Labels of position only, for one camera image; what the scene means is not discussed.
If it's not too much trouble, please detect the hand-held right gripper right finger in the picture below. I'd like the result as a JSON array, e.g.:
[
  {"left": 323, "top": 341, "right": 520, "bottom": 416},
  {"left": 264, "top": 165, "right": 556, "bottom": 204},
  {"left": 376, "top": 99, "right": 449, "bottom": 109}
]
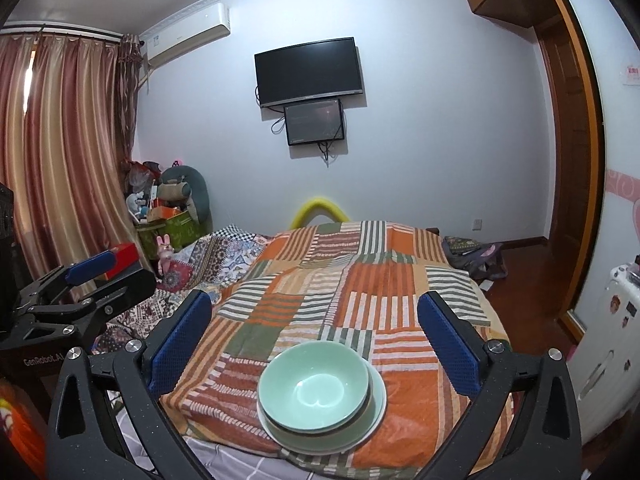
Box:
[{"left": 416, "top": 290, "right": 583, "bottom": 480}]

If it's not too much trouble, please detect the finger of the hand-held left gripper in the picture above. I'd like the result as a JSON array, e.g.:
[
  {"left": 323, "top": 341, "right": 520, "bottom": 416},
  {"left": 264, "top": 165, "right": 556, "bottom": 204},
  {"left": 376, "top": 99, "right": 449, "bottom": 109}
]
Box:
[
  {"left": 20, "top": 251, "right": 117, "bottom": 306},
  {"left": 22, "top": 270, "right": 157, "bottom": 333}
]

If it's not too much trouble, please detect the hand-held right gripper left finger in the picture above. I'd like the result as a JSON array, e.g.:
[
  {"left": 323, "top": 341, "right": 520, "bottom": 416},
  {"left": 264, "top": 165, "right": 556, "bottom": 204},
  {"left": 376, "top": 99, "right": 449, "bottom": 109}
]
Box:
[{"left": 45, "top": 289, "right": 216, "bottom": 480}]

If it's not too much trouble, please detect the light green plate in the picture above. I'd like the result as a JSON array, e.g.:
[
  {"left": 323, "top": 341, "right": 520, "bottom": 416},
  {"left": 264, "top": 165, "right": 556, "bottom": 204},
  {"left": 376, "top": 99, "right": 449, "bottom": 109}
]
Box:
[{"left": 260, "top": 365, "right": 387, "bottom": 448}]

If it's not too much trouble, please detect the light green bowl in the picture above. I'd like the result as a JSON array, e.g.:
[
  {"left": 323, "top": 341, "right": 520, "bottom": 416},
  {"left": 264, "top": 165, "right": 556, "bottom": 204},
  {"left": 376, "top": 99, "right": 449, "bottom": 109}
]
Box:
[{"left": 257, "top": 341, "right": 373, "bottom": 433}]

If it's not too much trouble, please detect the red box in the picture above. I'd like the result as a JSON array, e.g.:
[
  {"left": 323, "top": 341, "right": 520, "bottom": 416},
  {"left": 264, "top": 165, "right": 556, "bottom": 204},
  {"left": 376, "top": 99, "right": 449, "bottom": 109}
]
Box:
[{"left": 102, "top": 242, "right": 142, "bottom": 279}]

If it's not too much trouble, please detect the pink rabbit toy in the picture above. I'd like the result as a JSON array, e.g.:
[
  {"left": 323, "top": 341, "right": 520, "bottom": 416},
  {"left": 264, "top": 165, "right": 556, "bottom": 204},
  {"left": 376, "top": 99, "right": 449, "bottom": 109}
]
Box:
[{"left": 156, "top": 235, "right": 177, "bottom": 277}]

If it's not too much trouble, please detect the green bag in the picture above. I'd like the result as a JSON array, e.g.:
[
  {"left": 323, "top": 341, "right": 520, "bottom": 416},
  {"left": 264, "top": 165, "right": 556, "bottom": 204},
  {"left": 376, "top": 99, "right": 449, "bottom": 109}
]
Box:
[{"left": 137, "top": 210, "right": 201, "bottom": 261}]

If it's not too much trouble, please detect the orange printed cloth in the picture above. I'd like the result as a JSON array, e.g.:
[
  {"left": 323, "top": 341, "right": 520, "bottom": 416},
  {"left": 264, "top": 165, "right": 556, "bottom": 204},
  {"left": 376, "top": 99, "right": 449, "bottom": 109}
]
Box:
[{"left": 0, "top": 377, "right": 49, "bottom": 480}]

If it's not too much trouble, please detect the striped patchwork blanket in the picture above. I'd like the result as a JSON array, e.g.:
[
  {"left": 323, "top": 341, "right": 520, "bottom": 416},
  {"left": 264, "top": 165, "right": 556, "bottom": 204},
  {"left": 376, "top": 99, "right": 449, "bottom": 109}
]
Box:
[{"left": 160, "top": 220, "right": 516, "bottom": 478}]

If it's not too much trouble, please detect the dark backpack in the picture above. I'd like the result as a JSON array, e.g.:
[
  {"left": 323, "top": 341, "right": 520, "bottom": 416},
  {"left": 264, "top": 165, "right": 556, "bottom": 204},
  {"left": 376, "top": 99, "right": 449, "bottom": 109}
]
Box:
[{"left": 442, "top": 236, "right": 506, "bottom": 281}]

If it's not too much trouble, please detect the red plastic bag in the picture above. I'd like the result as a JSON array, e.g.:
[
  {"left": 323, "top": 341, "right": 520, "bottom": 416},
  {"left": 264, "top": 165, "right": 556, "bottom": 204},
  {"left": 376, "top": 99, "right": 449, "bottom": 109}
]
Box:
[{"left": 125, "top": 160, "right": 162, "bottom": 192}]

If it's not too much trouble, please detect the striped curtain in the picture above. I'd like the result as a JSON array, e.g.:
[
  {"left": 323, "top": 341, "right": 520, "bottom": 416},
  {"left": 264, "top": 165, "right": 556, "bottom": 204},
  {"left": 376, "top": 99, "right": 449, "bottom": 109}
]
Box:
[{"left": 0, "top": 32, "right": 143, "bottom": 281}]

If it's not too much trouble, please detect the yellow foam tube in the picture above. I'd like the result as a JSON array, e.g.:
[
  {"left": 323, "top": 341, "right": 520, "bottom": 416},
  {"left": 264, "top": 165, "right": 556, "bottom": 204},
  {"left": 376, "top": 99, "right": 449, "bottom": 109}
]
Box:
[{"left": 290, "top": 199, "right": 351, "bottom": 228}]

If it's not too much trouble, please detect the wooden room door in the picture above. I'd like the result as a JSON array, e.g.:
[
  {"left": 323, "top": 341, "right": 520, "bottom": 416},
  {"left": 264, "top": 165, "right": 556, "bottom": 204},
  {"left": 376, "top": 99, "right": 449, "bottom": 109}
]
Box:
[{"left": 536, "top": 10, "right": 601, "bottom": 328}]

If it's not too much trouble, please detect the white air conditioner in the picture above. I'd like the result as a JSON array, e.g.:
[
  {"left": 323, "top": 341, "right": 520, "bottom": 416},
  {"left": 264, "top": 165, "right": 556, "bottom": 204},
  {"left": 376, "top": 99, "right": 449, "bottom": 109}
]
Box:
[{"left": 140, "top": 2, "right": 232, "bottom": 68}]

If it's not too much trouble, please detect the small wall monitor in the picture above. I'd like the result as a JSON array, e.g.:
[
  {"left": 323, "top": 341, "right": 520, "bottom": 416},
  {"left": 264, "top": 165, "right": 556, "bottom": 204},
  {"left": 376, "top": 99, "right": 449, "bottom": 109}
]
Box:
[{"left": 283, "top": 98, "right": 347, "bottom": 147}]

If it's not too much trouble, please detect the wall television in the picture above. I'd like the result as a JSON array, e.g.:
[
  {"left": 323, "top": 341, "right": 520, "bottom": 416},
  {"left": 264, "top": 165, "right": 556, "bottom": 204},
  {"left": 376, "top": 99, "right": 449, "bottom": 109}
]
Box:
[{"left": 254, "top": 36, "right": 363, "bottom": 109}]

